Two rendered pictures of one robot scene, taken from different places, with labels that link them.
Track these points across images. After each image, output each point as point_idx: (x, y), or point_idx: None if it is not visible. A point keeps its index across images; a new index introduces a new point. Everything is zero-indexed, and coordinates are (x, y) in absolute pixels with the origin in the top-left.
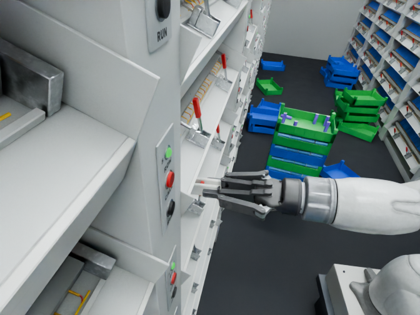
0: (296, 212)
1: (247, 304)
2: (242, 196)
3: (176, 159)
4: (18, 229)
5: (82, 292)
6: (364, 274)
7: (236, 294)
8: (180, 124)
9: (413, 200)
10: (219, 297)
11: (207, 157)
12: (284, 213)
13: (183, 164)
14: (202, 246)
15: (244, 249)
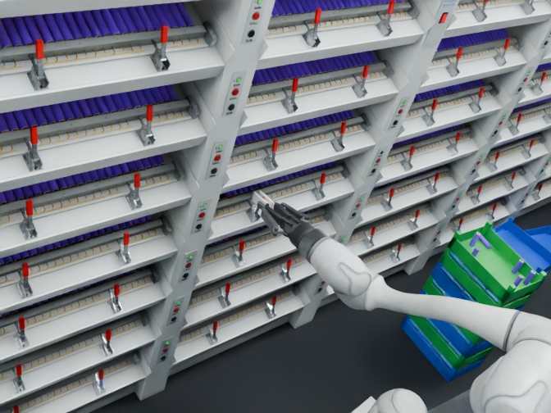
0: (296, 243)
1: (272, 394)
2: (276, 218)
3: (227, 154)
4: (175, 136)
5: (168, 178)
6: None
7: (270, 380)
8: (264, 149)
9: (352, 269)
10: (251, 369)
11: (298, 196)
12: (291, 242)
13: (246, 170)
14: (249, 264)
15: (318, 357)
